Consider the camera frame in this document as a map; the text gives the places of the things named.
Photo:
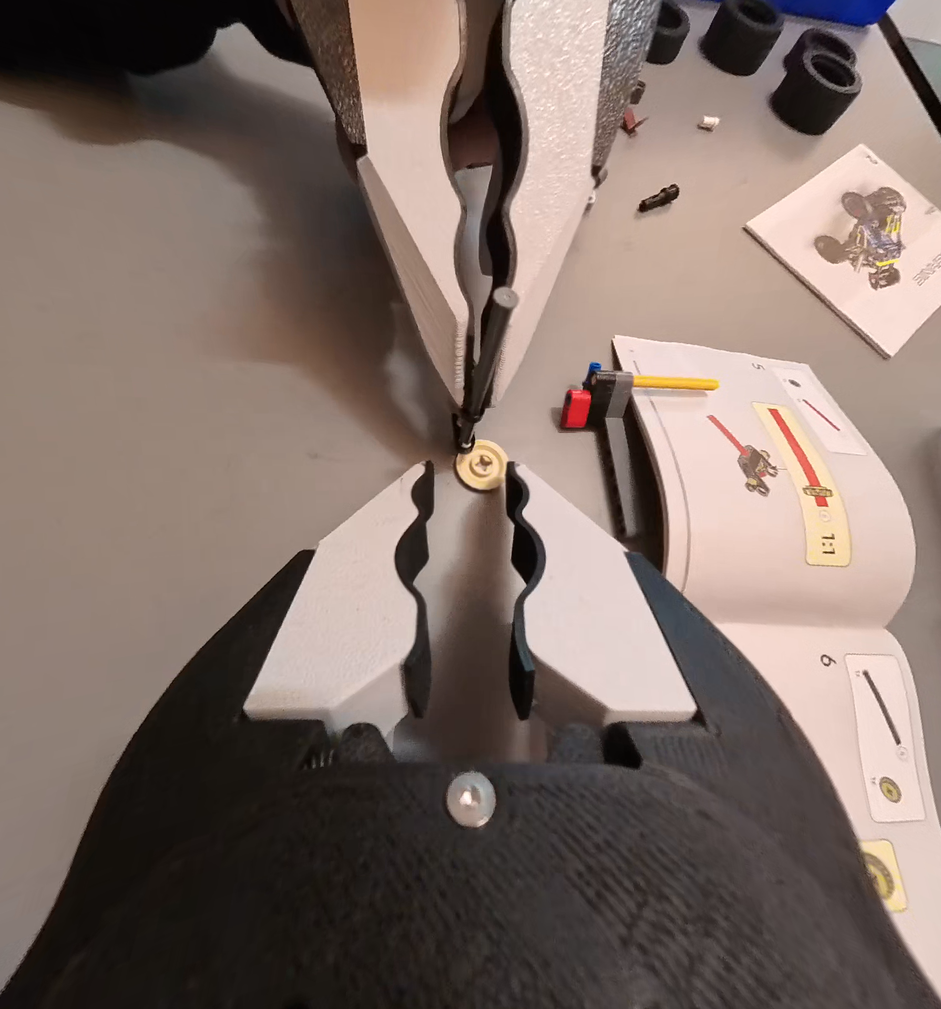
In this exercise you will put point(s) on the black lego connector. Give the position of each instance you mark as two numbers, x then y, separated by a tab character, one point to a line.
465	430

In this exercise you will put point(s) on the tan lego gear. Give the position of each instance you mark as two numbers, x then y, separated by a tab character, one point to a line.
480	469

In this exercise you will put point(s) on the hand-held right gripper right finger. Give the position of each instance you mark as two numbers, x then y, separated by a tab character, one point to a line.
604	630

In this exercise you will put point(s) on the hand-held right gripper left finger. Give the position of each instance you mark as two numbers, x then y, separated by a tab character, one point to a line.
336	630

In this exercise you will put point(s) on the blue plastic bin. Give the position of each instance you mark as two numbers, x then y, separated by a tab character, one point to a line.
794	8

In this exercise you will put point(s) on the red lego bush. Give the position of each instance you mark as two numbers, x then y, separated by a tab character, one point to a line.
576	408

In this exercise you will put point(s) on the grey lego beam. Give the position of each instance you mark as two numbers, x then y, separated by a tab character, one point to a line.
624	473

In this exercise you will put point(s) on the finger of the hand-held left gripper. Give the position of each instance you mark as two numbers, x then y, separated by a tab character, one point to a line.
565	118
399	118

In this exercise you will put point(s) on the black lego pin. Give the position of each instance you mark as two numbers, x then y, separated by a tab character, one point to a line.
660	197

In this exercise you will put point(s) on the open instruction booklet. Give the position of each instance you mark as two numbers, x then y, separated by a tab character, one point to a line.
754	536

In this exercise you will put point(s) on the black lego tire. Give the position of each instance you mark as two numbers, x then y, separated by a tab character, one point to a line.
825	46
816	94
668	31
742	35

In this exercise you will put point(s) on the grey lego connector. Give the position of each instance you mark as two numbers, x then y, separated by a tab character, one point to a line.
614	392

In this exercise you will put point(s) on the dark red lego piece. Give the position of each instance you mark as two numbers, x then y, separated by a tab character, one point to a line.
636	122

